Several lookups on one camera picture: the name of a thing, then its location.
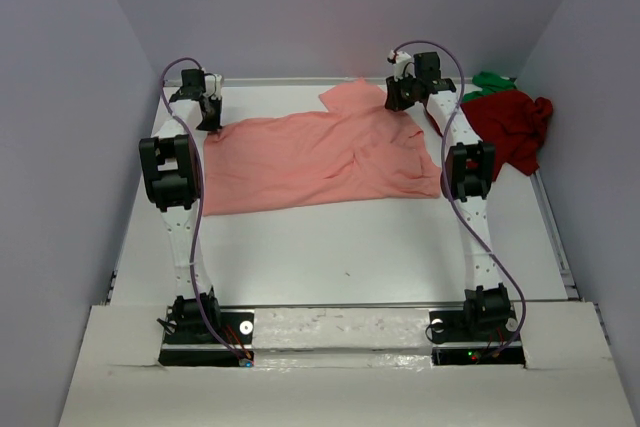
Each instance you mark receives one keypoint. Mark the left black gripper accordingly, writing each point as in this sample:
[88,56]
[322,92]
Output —
[210,110]

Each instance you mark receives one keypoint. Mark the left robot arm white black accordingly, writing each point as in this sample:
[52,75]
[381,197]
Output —
[174,183]

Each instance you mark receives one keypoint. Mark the red t shirt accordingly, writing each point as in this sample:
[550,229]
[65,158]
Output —
[514,123]

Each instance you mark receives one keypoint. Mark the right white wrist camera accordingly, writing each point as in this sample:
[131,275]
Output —
[401,62]

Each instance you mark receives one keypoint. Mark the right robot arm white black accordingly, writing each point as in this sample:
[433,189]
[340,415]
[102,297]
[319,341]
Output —
[467,163]

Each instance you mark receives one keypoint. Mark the green t shirt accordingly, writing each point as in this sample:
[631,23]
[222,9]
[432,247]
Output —
[488,83]

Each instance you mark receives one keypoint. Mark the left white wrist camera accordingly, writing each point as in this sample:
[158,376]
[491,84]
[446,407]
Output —
[213,85]

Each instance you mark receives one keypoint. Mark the pink t shirt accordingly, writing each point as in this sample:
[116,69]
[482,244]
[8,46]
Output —
[354,149]

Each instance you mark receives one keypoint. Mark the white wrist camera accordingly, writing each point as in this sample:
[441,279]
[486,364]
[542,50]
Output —
[213,85]
[401,62]

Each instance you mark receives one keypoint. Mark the aluminium rail front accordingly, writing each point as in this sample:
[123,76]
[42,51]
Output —
[428,305]

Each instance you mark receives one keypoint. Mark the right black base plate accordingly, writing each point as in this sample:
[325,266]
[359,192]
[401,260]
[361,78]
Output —
[455,345]

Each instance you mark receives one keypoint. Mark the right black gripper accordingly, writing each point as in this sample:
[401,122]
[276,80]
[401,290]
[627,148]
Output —
[396,95]

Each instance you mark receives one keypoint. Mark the aluminium rail back edge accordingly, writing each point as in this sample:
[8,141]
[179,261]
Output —
[291,81]

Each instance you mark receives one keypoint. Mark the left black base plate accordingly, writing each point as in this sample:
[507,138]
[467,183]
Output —
[225,342]

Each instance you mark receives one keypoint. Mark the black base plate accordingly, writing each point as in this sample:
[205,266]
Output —
[225,342]
[455,345]

